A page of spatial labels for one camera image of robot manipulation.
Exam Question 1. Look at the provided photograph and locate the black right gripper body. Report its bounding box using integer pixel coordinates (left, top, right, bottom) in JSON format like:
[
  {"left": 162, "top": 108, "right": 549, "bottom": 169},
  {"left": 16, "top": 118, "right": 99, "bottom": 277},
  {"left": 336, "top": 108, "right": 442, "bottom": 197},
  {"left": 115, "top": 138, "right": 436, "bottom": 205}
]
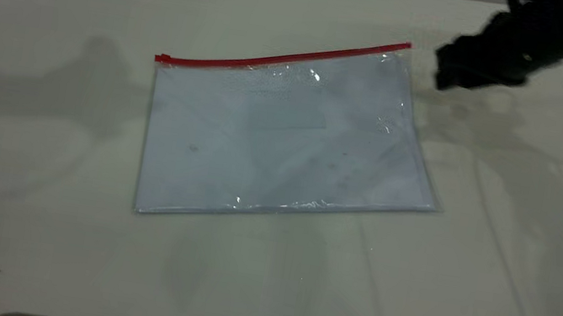
[{"left": 472, "top": 3, "right": 563, "bottom": 95}]

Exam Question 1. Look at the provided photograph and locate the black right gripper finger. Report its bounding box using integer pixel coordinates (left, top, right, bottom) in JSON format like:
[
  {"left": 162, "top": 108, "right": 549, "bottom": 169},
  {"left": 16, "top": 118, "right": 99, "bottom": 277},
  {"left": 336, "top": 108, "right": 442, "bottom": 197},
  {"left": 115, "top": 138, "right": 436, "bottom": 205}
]
[
  {"left": 433, "top": 59, "right": 499, "bottom": 99},
  {"left": 433, "top": 28, "right": 493, "bottom": 72}
]

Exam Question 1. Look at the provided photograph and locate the clear plastic bag red zipper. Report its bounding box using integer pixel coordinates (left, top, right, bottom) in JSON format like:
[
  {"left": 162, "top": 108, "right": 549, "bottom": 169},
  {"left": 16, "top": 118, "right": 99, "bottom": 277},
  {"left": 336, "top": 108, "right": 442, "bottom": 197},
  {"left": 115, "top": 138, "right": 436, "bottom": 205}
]
[{"left": 130, "top": 5, "right": 464, "bottom": 259}]

